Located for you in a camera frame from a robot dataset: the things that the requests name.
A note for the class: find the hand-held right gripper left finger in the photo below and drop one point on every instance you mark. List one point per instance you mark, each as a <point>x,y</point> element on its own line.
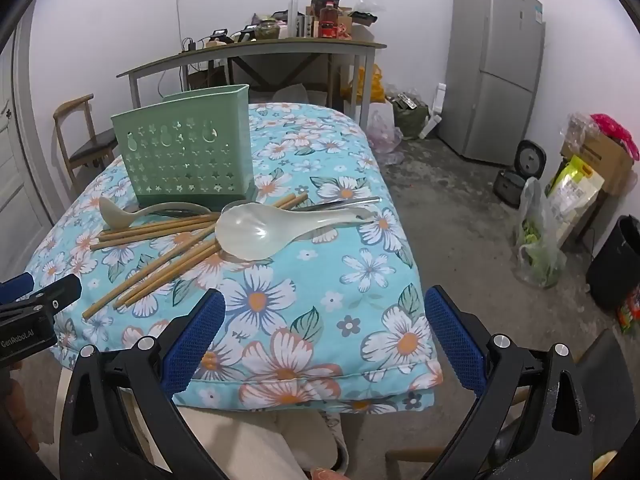
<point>195,345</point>

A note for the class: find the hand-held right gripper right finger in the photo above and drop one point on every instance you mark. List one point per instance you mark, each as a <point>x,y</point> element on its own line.
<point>455,340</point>

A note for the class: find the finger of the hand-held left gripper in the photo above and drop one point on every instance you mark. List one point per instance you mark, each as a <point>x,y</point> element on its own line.
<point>55,295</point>
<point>15,287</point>

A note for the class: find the beige soup ladle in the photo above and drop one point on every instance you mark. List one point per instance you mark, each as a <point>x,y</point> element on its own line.
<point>112,210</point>

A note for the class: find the bundle of bamboo chopsticks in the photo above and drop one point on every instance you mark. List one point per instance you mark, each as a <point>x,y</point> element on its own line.
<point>150,230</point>

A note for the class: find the translucent white rice spoon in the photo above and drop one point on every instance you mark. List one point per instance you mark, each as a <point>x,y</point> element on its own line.
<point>250,235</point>

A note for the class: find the silver metal utensil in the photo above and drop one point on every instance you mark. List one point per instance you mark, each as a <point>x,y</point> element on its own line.
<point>350,203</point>

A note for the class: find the green plastic utensil holder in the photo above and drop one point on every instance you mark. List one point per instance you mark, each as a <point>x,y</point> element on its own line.
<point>175,160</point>

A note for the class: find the person's beige trousers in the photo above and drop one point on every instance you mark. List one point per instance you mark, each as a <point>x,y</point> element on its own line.
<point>250,440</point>

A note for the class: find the wooden chair dark seat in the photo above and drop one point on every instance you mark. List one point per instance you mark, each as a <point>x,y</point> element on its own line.
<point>92,147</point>

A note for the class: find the black trash bin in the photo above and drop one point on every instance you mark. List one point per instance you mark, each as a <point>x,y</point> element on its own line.
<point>617,260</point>

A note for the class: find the black rice cooker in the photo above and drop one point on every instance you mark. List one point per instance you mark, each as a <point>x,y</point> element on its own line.
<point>525,165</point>

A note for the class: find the yellow green sack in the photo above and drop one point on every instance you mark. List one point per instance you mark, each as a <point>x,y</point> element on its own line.
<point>575,190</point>

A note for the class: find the blue floral blanket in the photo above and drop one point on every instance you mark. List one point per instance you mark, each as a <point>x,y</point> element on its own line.
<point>320,170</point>

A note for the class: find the pink translucent plastic bag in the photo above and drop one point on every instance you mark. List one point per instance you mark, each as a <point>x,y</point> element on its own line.
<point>385,132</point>

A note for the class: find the green bag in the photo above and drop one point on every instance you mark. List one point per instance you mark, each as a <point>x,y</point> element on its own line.
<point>412,117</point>

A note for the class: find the cardboard box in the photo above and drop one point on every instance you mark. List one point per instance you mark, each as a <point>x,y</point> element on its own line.
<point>605,160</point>

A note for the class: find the pink fluffy item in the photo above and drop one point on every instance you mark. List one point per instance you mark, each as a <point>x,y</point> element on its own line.
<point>615,127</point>

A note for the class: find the yellow plastic bag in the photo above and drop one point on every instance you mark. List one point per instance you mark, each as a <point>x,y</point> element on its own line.
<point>367,85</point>

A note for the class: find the silver refrigerator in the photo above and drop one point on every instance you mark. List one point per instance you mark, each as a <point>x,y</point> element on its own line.
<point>492,60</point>

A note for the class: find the grey desk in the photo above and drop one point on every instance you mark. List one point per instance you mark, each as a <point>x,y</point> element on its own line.
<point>280,47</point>

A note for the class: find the glass jar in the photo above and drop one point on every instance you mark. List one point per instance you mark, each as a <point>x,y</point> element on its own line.
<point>266,30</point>

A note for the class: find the red oil bottle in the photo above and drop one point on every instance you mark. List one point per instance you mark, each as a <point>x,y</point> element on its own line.
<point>330,22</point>

